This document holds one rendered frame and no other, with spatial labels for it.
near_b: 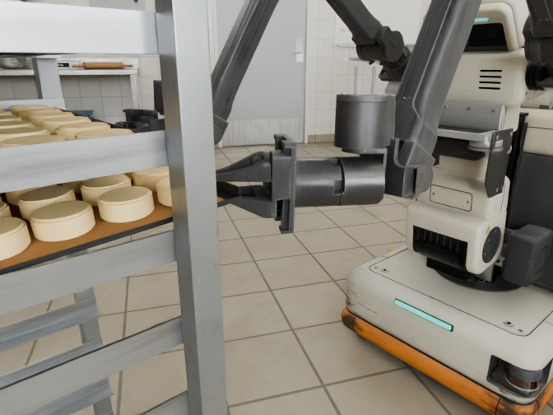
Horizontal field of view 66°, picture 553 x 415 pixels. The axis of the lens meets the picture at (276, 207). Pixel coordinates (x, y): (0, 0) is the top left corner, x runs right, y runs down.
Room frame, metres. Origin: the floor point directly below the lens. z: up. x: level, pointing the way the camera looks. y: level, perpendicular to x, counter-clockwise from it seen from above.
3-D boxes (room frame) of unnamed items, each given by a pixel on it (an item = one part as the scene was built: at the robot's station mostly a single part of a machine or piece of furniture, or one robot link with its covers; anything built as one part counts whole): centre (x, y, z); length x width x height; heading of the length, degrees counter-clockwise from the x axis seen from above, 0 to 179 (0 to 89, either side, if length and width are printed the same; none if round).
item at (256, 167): (0.45, 0.04, 0.81); 0.09 x 0.07 x 0.07; 100
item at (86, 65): (4.05, 1.57, 0.91); 0.56 x 0.06 x 0.06; 135
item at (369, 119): (0.50, -0.12, 0.85); 0.12 x 0.09 x 0.11; 131
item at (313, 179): (0.47, -0.03, 0.81); 0.07 x 0.07 x 0.10; 10
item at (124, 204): (0.38, 0.14, 0.81); 0.05 x 0.05 x 0.02
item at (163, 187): (0.42, 0.10, 0.82); 0.05 x 0.05 x 0.02
